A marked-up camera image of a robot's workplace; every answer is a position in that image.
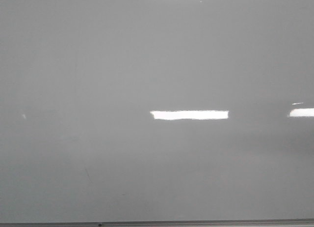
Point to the white whiteboard with aluminium frame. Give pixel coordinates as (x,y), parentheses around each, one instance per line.
(156,110)

